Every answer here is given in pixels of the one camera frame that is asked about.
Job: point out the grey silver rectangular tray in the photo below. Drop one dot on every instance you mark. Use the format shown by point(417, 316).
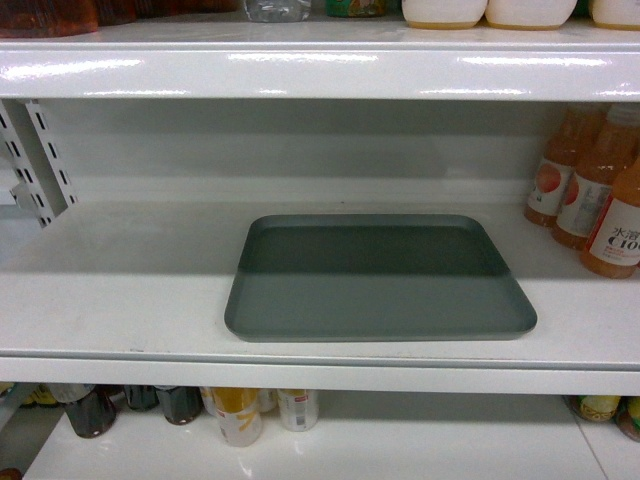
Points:
point(374, 278)

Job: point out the white metal shelf unit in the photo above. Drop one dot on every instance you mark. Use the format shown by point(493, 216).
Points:
point(169, 137)

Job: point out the white can with label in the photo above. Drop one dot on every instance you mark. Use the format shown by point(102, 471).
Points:
point(299, 408)

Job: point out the yellow white can front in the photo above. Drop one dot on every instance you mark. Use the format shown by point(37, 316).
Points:
point(239, 418)

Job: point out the dark drink bottle right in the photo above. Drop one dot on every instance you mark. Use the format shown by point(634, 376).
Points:
point(180, 404)

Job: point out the dark drink bottle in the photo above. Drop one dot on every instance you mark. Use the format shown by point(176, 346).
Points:
point(180, 404)
point(89, 409)
point(141, 397)

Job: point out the green label bottle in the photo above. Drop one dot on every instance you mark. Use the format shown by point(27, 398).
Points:
point(356, 8)

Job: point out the clear water bottle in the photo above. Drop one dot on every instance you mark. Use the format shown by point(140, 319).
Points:
point(277, 11)

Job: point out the dark drink bottle middle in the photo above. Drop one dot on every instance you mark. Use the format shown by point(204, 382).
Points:
point(141, 397)

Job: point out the white tub left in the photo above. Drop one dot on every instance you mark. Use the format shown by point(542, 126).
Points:
point(443, 14)

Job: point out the white tub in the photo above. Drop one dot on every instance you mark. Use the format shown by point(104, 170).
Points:
point(529, 14)
point(615, 14)
point(443, 14)

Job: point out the orange juice bottle back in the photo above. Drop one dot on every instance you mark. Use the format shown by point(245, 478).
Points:
point(576, 133)

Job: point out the orange juice bottle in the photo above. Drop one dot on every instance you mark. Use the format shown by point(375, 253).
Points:
point(612, 250)
point(576, 133)
point(614, 150)

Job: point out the dark drink bottle left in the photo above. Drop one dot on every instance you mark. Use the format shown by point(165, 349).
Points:
point(89, 409)

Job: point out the orange juice bottle front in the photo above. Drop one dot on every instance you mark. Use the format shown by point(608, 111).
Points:
point(612, 250)

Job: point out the white tub middle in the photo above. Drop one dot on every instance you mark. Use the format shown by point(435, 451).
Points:
point(529, 14)

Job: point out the orange juice bottle middle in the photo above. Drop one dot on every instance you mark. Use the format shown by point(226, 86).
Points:
point(614, 150)

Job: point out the yellow green snack jar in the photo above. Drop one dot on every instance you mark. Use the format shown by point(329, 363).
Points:
point(594, 408)

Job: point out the white tub right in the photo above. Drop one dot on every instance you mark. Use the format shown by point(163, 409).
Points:
point(615, 14)

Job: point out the dark red package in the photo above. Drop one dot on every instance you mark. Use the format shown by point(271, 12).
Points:
point(47, 19)

